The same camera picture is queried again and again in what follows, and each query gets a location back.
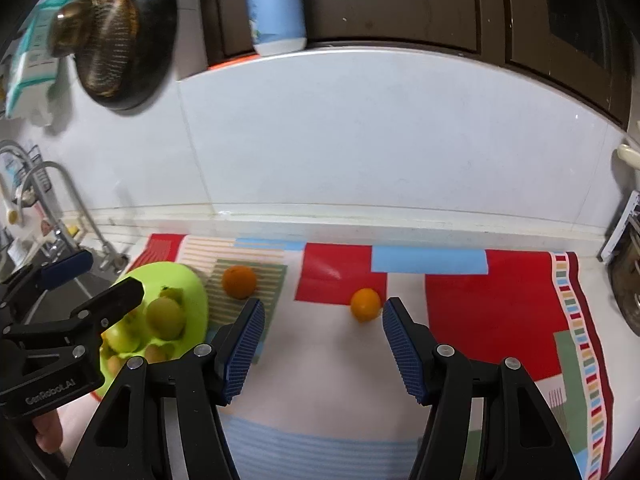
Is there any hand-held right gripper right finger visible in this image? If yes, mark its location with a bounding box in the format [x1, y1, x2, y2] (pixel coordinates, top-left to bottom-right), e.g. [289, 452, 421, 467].
[382, 296, 583, 480]

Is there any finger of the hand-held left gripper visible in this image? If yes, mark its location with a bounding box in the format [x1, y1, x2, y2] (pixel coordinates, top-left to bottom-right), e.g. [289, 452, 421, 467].
[2, 276, 146, 350]
[0, 250, 95, 322]

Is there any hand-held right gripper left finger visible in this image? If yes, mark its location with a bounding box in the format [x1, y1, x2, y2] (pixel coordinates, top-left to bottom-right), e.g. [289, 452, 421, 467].
[80, 297, 266, 480]

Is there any large green apple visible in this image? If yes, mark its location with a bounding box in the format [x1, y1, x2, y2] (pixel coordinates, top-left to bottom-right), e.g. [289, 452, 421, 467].
[102, 312, 151, 353]

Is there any lime green plate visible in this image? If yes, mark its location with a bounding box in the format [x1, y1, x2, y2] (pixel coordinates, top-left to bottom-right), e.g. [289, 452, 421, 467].
[97, 261, 209, 403]

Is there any person's left hand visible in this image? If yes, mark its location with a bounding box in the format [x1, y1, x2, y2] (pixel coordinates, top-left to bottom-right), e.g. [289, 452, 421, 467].
[31, 407, 65, 456]

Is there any chrome sink faucet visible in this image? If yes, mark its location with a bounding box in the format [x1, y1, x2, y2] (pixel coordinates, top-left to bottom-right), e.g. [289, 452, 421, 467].
[17, 160, 130, 276]

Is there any colourful patchwork table mat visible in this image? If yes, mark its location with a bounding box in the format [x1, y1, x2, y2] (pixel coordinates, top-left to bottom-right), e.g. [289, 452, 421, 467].
[122, 232, 616, 480]

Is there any thin chrome tap pipe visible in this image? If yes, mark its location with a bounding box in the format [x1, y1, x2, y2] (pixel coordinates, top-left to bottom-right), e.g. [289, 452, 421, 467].
[0, 142, 36, 208]

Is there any teal and white packet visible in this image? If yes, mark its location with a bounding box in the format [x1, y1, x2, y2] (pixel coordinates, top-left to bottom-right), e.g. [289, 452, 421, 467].
[2, 0, 76, 121]

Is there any stainless steel pot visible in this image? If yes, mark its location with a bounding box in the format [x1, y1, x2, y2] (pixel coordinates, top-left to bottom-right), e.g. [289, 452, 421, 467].
[607, 245, 640, 338]

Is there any white pot rack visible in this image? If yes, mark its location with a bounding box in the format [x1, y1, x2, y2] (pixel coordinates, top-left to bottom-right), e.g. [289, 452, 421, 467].
[600, 190, 640, 263]

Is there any black hanging pan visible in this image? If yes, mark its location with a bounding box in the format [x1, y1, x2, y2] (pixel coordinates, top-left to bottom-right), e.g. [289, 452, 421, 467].
[75, 0, 178, 111]

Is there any blue and white bottle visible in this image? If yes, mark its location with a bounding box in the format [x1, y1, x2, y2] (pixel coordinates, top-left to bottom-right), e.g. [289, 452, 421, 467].
[243, 0, 307, 57]

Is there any brass wire skimmer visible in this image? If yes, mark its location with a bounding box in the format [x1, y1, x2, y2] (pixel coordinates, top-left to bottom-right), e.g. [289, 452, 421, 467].
[48, 0, 141, 96]

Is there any dark brown window frame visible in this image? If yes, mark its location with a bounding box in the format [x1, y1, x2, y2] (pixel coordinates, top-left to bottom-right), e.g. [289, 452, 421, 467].
[200, 0, 633, 128]

